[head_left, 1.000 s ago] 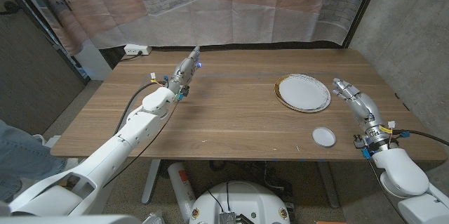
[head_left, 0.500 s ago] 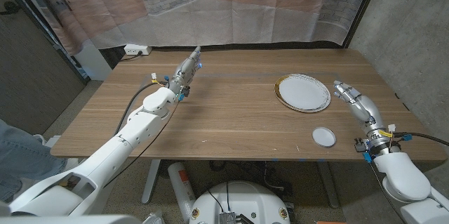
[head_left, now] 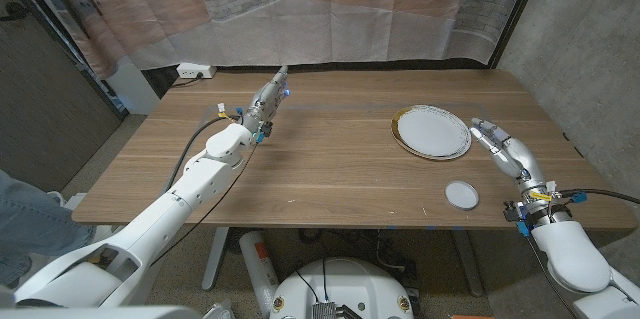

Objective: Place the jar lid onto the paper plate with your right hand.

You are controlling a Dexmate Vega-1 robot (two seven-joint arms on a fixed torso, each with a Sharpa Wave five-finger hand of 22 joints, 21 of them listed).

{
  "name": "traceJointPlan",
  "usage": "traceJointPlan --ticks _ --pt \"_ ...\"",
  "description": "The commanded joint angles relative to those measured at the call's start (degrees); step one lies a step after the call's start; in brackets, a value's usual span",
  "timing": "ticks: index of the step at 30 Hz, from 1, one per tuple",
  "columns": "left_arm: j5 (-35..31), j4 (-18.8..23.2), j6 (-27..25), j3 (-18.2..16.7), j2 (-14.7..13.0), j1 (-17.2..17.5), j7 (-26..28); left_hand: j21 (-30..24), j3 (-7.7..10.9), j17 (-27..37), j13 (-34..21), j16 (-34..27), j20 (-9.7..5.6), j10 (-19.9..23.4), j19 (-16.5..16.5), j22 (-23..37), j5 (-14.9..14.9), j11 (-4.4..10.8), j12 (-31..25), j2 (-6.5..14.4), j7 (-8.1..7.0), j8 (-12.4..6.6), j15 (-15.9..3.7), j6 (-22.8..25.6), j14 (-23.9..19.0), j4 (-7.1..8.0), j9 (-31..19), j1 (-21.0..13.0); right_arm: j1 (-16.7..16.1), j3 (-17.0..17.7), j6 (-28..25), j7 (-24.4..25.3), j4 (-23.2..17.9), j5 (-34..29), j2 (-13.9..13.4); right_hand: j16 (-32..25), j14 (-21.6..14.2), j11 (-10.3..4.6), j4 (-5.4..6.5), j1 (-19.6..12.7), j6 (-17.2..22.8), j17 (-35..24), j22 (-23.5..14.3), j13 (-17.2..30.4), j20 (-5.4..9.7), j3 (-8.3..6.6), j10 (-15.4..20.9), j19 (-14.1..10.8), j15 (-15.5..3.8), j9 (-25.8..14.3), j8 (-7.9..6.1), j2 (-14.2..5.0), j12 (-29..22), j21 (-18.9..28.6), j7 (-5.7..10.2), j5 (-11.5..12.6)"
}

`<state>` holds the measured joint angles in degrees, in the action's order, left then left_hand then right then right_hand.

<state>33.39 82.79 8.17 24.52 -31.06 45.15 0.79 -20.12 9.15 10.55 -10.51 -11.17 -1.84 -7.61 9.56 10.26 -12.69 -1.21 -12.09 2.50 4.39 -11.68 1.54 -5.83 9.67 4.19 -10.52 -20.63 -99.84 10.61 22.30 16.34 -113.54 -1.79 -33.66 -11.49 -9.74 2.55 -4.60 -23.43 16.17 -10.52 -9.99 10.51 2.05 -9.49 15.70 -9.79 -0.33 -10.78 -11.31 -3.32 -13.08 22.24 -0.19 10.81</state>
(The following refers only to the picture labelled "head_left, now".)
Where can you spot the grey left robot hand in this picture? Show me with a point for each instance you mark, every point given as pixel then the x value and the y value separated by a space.
pixel 265 101

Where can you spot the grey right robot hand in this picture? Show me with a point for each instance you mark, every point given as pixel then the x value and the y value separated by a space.
pixel 517 159

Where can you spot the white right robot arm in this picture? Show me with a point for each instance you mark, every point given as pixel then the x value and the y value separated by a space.
pixel 570 254

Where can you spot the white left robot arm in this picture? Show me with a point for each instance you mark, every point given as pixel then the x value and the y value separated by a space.
pixel 150 224

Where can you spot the white paper plate gold rim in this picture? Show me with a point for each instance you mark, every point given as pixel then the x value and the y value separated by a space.
pixel 432 133

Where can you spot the white power strip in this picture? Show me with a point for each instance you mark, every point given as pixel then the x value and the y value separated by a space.
pixel 192 70

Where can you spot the grey tape outline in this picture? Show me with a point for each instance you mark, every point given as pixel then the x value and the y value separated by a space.
pixel 350 106

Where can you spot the printed room scene backdrop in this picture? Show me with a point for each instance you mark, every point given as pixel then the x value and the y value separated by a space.
pixel 310 29

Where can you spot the white table leg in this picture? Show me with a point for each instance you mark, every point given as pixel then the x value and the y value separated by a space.
pixel 467 264
pixel 215 259

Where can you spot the black backdrop stand pole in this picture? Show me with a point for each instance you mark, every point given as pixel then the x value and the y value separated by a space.
pixel 517 9

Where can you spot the white cylinder with orange label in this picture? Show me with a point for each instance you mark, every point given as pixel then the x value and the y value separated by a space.
pixel 260 269

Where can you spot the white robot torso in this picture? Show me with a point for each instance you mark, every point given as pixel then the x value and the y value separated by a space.
pixel 345 284

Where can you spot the dark brown door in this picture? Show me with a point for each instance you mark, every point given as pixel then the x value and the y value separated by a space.
pixel 45 109

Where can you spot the person's leg in blue jeans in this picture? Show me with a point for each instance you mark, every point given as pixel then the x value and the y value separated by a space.
pixel 30 224

